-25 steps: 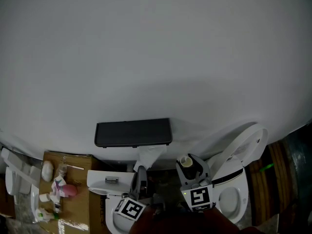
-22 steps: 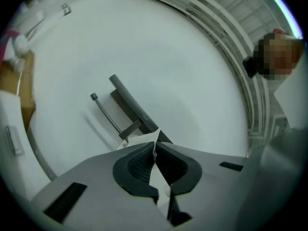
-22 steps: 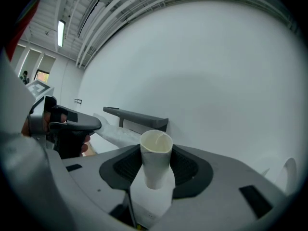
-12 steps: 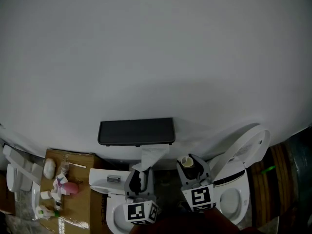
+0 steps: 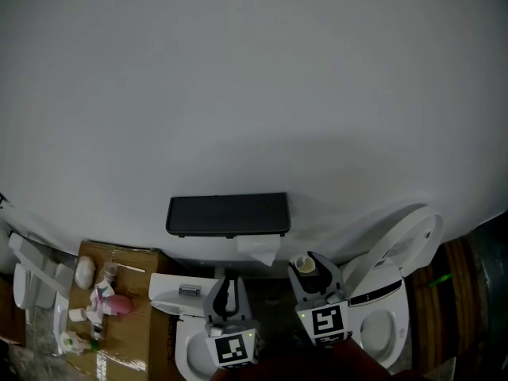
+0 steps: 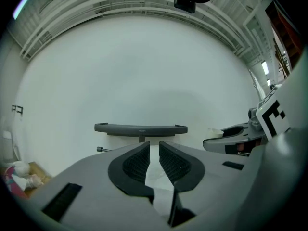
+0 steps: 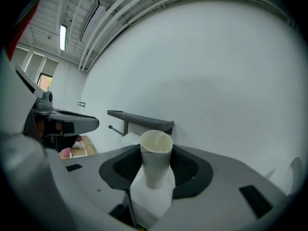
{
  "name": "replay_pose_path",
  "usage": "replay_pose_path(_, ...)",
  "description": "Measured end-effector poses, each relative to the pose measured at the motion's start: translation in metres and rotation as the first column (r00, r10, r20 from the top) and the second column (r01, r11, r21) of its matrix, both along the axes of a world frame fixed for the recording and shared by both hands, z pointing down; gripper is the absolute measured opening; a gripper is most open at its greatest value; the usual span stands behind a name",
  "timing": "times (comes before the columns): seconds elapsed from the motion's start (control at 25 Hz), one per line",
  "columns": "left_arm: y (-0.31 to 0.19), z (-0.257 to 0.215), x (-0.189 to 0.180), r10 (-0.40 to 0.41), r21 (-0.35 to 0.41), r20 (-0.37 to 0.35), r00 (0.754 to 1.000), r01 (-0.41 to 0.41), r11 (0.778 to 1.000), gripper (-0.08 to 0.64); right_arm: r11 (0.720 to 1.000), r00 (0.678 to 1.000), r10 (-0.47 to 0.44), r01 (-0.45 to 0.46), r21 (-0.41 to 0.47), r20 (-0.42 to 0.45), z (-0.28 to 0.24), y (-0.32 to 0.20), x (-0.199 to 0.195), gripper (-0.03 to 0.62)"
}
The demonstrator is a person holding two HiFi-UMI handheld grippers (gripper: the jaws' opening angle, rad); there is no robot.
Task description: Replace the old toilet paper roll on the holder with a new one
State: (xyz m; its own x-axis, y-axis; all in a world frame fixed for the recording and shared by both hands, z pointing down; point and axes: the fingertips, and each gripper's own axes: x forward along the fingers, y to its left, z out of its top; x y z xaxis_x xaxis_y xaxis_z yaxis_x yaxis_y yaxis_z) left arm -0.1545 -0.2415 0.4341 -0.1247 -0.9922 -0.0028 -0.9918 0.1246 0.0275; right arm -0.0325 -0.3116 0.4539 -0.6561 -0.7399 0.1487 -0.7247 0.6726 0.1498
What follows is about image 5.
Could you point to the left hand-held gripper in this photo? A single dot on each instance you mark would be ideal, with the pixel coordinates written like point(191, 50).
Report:
point(234, 347)

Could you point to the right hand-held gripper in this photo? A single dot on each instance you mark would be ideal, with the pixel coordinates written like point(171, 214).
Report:
point(325, 322)

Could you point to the white toilet paper roll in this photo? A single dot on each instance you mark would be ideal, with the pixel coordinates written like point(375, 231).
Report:
point(66, 341)
point(258, 248)

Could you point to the person's left forearm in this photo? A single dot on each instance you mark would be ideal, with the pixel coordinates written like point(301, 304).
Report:
point(234, 375)

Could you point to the person's right forearm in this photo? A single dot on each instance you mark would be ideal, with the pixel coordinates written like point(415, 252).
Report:
point(357, 363)

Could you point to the white toilet with flush tank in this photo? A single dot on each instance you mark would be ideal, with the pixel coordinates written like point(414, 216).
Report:
point(174, 290)

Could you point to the white smart toilet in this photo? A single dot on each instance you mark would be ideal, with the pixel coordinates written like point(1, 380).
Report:
point(381, 328)

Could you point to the black wall paper holder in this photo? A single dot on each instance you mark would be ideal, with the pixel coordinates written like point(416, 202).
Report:
point(228, 214)

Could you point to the white toilet with slim lid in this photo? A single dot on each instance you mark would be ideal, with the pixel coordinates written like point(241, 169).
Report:
point(39, 260)

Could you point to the thin white stick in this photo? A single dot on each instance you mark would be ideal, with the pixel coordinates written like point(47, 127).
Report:
point(131, 268)

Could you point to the brown cardboard box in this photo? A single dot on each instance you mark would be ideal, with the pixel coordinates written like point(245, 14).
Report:
point(135, 347)

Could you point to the small clear bottle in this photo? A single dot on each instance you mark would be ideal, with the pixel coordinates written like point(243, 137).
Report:
point(97, 332)

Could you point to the wooden slatted step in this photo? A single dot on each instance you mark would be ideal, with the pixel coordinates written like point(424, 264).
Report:
point(448, 304)

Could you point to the white oval wrapped package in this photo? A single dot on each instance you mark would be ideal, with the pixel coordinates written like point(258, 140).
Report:
point(85, 272)

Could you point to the white bottle with green cap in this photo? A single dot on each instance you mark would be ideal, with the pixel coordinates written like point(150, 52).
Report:
point(87, 344)

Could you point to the black wall hook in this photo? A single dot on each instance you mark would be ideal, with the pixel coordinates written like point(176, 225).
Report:
point(2, 199)

